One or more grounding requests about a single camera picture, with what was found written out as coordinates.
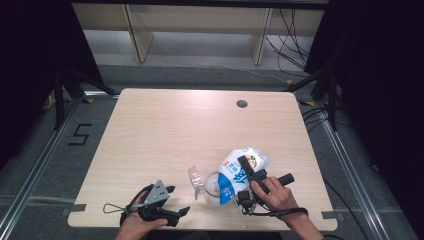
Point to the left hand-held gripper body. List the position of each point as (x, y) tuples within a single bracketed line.
[(156, 196)]

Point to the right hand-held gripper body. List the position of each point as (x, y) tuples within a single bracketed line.
[(257, 174)]

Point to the white and blue bag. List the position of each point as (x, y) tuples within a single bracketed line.
[(233, 180)]

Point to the clear glass jar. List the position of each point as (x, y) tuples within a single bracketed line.
[(211, 188)]

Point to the person's right hand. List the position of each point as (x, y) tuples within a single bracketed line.
[(280, 198)]

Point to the person's left hand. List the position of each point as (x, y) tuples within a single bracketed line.
[(136, 227)]

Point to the grey table grommet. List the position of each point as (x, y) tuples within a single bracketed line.
[(242, 103)]

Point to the grey tape strip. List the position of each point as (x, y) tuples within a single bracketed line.
[(331, 215), (77, 208)]

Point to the yellow and black tape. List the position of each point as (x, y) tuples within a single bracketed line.
[(88, 100), (308, 103)]

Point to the black metal stand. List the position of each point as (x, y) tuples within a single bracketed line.
[(60, 100), (331, 100)]

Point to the black curtain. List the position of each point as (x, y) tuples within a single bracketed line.
[(26, 66), (383, 83)]

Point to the beige wooden shelf unit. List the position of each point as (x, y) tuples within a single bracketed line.
[(140, 33)]

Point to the metal floor rail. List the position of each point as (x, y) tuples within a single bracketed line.
[(43, 160), (350, 173), (33, 200)]

